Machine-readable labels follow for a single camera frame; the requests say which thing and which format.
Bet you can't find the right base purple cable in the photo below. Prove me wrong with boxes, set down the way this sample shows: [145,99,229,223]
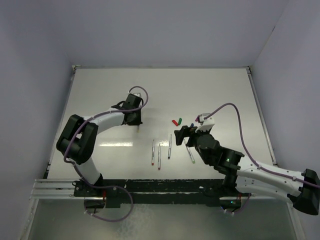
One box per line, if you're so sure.
[223,194,253,216]

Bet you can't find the pink pen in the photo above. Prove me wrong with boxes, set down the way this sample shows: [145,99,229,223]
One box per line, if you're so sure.
[157,144,161,170]

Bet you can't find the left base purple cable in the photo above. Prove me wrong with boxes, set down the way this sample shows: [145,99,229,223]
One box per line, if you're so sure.
[83,187,133,223]

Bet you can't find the aluminium extrusion rail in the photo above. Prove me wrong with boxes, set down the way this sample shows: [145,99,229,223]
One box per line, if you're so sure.
[30,179,75,200]

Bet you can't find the red pen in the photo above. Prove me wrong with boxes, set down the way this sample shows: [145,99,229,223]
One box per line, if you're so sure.
[151,139,155,166]

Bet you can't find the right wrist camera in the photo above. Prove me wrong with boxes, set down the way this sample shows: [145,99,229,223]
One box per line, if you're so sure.
[195,113,215,132]

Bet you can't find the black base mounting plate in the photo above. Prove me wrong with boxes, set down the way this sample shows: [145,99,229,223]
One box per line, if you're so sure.
[73,178,253,208]

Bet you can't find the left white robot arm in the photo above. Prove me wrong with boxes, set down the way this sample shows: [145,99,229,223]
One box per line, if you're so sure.
[56,93,145,196]

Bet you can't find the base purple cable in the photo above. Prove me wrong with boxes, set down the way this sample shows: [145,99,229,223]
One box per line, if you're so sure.
[223,194,253,216]
[83,187,133,223]

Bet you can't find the blue pen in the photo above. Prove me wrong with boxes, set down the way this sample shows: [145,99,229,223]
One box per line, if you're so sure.
[167,134,173,159]

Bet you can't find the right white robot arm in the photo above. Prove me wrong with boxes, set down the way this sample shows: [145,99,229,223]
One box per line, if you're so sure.
[174,125,320,216]

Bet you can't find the green pen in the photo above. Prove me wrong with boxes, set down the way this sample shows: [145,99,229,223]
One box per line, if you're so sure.
[183,139,196,164]

